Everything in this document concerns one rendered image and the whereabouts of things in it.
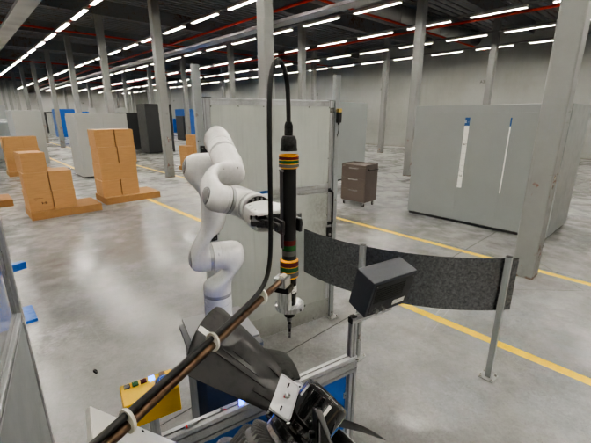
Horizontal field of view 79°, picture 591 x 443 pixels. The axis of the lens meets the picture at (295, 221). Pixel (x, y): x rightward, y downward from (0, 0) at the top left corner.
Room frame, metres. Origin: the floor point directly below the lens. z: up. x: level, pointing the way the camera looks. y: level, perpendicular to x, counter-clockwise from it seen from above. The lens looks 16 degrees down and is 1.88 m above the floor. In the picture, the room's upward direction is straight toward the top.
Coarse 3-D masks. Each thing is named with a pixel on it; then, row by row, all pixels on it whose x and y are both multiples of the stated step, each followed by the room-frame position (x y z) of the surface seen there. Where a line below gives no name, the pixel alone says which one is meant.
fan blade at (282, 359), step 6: (270, 354) 0.96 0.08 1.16; (276, 354) 0.97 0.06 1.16; (282, 354) 0.98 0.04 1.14; (276, 360) 0.92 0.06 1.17; (282, 360) 0.92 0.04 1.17; (288, 360) 0.93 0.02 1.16; (282, 366) 0.89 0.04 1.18; (288, 366) 0.89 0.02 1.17; (294, 366) 0.90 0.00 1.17; (282, 372) 0.85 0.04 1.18; (288, 372) 0.85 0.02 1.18; (294, 372) 0.86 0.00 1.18; (294, 378) 0.82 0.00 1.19; (300, 378) 0.83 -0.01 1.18
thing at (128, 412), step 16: (272, 64) 0.71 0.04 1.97; (272, 80) 0.70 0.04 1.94; (288, 80) 0.77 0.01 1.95; (288, 96) 0.77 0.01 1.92; (288, 112) 0.77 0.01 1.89; (272, 160) 0.69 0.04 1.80; (272, 176) 0.69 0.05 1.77; (272, 192) 0.69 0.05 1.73; (272, 208) 0.69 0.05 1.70; (272, 224) 0.69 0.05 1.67; (272, 240) 0.69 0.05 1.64; (272, 256) 0.69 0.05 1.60; (208, 336) 0.50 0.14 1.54; (192, 352) 0.45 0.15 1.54; (176, 368) 0.42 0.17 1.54; (160, 384) 0.39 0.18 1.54; (144, 400) 0.36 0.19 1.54; (128, 416) 0.34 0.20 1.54; (112, 432) 0.32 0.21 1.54; (128, 432) 0.34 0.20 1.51
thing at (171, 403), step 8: (144, 384) 0.93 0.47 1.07; (152, 384) 0.93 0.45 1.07; (120, 392) 0.90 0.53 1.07; (128, 392) 0.90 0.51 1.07; (136, 392) 0.90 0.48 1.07; (144, 392) 0.90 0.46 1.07; (176, 392) 0.92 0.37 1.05; (128, 400) 0.87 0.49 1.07; (136, 400) 0.87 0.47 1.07; (168, 400) 0.91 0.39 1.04; (176, 400) 0.92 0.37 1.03; (160, 408) 0.89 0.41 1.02; (168, 408) 0.90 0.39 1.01; (176, 408) 0.92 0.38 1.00; (144, 416) 0.87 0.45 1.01; (152, 416) 0.88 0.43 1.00; (160, 416) 0.89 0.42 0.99; (144, 424) 0.87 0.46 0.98
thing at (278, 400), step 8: (280, 384) 0.70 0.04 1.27; (296, 384) 0.72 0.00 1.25; (280, 392) 0.69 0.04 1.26; (288, 392) 0.70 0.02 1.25; (296, 392) 0.71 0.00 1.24; (272, 400) 0.66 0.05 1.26; (280, 400) 0.67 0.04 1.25; (288, 400) 0.68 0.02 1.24; (272, 408) 0.65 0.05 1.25; (288, 408) 0.67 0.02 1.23; (280, 416) 0.65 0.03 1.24; (288, 416) 0.66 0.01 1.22
